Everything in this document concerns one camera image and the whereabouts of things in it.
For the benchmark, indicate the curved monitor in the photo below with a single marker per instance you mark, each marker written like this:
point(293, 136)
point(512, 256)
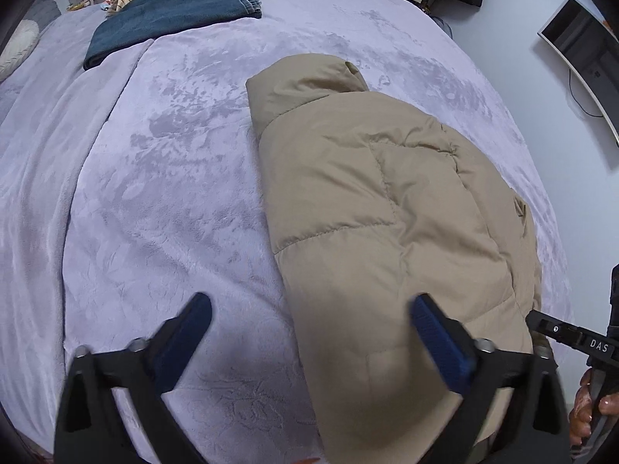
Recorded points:
point(580, 53)

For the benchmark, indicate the colourful packets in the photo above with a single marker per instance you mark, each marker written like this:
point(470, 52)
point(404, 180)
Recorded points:
point(84, 6)

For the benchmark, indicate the person's right hand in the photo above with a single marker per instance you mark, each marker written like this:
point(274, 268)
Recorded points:
point(580, 411)

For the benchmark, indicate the round white pleated pillow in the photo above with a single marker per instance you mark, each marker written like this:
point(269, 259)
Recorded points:
point(17, 48)

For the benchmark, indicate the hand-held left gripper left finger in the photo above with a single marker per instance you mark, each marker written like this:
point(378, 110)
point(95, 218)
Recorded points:
point(181, 343)

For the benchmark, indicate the grey quilted headboard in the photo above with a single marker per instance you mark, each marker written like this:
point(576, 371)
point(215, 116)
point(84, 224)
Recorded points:
point(48, 9)

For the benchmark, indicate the folded blue jeans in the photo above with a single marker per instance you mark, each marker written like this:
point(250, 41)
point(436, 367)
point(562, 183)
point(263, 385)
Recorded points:
point(169, 14)

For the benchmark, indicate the purple fleece bed blanket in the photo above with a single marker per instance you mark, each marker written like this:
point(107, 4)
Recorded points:
point(169, 179)

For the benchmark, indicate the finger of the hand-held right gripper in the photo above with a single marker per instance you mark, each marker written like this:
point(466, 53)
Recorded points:
point(566, 332)

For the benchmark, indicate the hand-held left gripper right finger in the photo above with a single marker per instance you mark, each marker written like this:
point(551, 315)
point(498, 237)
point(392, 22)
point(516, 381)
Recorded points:
point(442, 343)

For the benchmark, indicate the beige puffer jacket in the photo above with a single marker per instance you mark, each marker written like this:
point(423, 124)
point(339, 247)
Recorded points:
point(362, 203)

